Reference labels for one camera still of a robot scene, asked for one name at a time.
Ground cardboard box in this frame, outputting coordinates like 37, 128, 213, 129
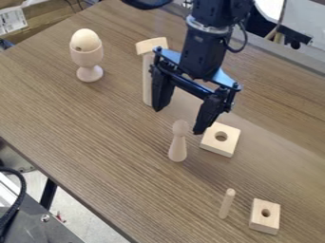
0, 0, 93, 46

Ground small wooden square with hole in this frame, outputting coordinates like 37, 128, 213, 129
247, 197, 282, 235

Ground wooden peg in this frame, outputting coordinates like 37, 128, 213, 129
217, 188, 238, 220

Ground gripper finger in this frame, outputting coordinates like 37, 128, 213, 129
148, 65, 177, 113
191, 93, 226, 136

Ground wooden T-shaped block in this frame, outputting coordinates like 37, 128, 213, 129
134, 36, 171, 107

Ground large wooden square with hole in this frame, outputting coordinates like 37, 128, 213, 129
198, 121, 243, 159

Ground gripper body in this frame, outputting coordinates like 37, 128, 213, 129
150, 16, 244, 112

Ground wooden pawn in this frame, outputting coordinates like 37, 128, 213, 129
167, 119, 191, 163

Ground wooden egg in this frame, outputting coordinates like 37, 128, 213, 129
68, 28, 104, 52

